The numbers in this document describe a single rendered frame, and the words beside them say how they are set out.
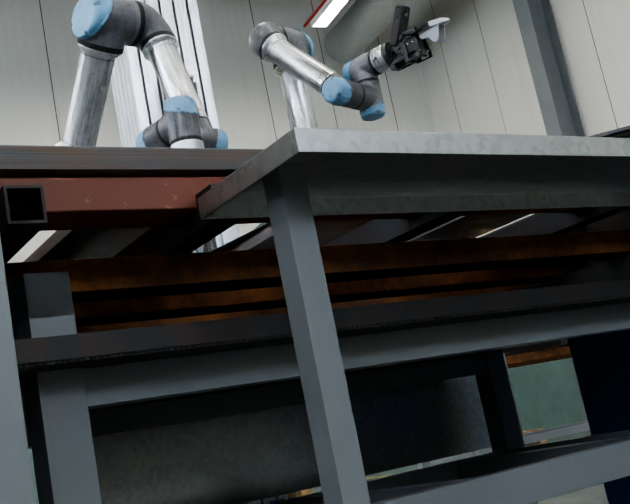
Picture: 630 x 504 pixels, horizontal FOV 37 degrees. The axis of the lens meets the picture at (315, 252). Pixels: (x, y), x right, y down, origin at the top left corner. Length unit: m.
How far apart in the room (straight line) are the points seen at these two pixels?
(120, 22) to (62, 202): 1.19
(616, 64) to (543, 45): 1.13
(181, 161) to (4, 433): 0.54
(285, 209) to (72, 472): 0.42
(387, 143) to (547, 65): 11.12
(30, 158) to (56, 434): 0.36
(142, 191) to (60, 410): 0.33
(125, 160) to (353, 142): 0.37
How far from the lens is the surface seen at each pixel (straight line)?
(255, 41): 2.91
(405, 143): 1.20
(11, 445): 1.04
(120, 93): 3.08
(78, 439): 1.26
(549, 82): 12.19
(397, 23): 2.76
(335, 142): 1.14
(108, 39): 2.45
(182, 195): 1.38
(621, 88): 11.61
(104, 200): 1.33
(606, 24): 11.83
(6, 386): 1.04
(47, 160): 1.33
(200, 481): 2.18
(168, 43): 2.48
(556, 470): 1.73
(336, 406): 1.17
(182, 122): 2.14
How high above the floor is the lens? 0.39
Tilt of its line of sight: 12 degrees up
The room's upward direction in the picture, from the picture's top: 11 degrees counter-clockwise
